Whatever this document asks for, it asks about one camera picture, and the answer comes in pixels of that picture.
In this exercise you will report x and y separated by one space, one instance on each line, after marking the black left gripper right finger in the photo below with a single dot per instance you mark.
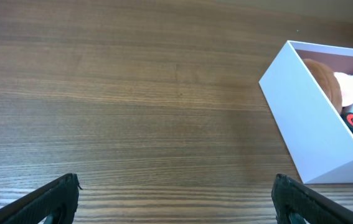
297 203

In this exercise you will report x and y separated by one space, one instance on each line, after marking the pink pig figurine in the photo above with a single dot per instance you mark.
346 84

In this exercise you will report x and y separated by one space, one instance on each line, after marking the brown plush toy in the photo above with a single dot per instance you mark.
325 78

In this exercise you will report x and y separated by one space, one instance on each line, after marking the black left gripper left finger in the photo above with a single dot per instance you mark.
55 202

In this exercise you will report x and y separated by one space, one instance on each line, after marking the white cardboard box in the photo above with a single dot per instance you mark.
319 142

